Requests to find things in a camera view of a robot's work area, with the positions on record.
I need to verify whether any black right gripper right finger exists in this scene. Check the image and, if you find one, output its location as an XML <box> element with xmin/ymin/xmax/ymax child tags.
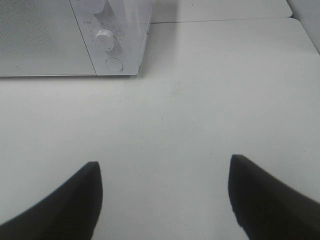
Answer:
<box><xmin>227</xmin><ymin>154</ymin><xmax>320</xmax><ymax>240</ymax></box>

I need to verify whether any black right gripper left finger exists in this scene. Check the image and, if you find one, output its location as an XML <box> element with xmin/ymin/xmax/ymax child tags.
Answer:
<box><xmin>0</xmin><ymin>161</ymin><xmax>103</xmax><ymax>240</ymax></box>

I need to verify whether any round white door button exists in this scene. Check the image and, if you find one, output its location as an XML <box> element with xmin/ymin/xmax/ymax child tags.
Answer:
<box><xmin>105</xmin><ymin>57</ymin><xmax>123</xmax><ymax>72</ymax></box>

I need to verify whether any white microwave knob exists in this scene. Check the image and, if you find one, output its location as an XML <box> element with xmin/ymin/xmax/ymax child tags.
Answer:
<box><xmin>95</xmin><ymin>29</ymin><xmax>117</xmax><ymax>51</ymax></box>
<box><xmin>81</xmin><ymin>0</ymin><xmax>107</xmax><ymax>15</ymax></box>

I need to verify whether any white microwave door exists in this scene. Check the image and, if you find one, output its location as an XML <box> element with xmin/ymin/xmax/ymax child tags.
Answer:
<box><xmin>0</xmin><ymin>0</ymin><xmax>96</xmax><ymax>77</ymax></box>

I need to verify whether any white microwave oven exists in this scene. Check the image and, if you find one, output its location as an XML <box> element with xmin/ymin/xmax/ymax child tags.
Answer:
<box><xmin>0</xmin><ymin>0</ymin><xmax>153</xmax><ymax>77</ymax></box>

